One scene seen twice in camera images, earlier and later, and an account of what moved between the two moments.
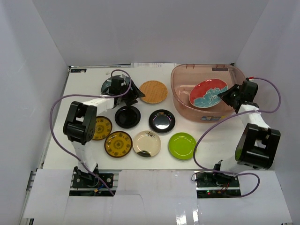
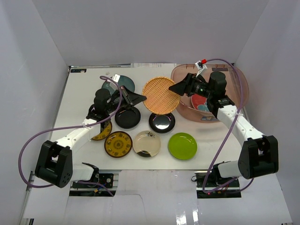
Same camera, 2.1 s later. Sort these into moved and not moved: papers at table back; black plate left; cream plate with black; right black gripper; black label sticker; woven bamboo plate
Moved: right black gripper; woven bamboo plate
Not moved: black label sticker; black plate left; cream plate with black; papers at table back
